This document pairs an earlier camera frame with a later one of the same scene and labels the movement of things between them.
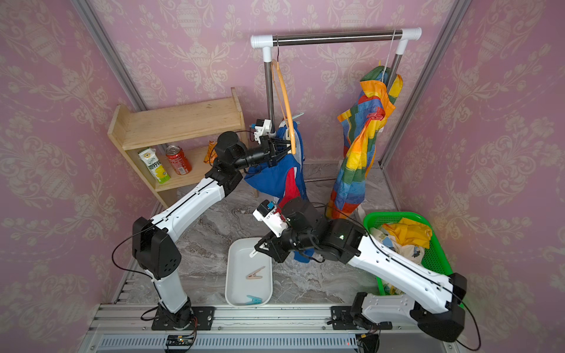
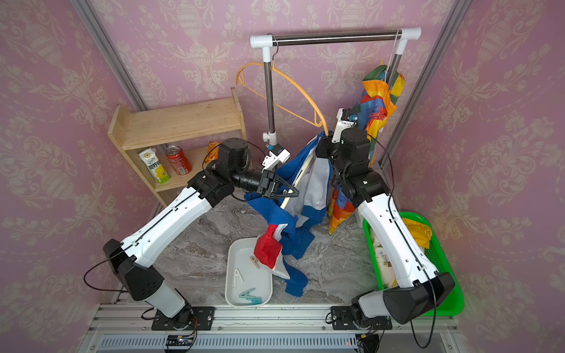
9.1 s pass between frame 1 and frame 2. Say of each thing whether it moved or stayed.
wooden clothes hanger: moved
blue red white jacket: moved
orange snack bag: stayed
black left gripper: moved
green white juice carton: stayed
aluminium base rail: stayed
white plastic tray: stayed
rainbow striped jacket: stayed
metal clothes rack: stayed
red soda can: stayed
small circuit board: stayed
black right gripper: moved
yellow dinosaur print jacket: stayed
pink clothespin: moved
